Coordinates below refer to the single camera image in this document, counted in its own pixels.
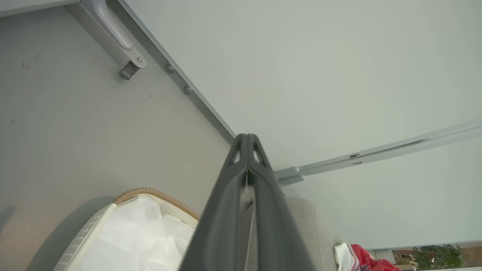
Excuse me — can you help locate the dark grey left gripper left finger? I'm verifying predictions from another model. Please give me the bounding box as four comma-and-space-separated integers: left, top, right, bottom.
178, 134, 249, 271

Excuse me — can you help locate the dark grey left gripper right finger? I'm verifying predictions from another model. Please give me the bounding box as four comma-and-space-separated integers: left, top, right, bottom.
248, 134, 316, 271

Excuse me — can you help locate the red white basketball jersey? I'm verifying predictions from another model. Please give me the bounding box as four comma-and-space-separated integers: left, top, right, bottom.
334, 243, 402, 271

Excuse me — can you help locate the grey fabric sofa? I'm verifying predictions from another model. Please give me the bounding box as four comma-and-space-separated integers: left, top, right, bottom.
241, 186, 342, 271

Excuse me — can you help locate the white basket liner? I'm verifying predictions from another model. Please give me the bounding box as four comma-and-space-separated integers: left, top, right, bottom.
77, 195, 195, 271

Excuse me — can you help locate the white wicker-rimmed laundry basket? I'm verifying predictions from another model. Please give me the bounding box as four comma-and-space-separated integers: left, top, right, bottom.
53, 187, 200, 271

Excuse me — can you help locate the small black caster wheel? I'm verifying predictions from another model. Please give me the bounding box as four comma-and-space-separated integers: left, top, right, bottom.
119, 61, 141, 81

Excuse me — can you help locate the green potted plant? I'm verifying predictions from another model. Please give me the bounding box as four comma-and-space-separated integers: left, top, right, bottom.
412, 244, 466, 270

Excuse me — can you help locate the grey tubular partition foot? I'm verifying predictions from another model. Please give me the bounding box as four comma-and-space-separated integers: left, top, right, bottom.
68, 0, 148, 69

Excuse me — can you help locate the grey partition bottom rail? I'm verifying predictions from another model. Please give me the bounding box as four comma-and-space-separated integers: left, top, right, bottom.
116, 0, 237, 146

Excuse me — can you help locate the grey partition post with feet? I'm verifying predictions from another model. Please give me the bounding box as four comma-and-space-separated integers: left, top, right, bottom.
274, 120, 482, 187

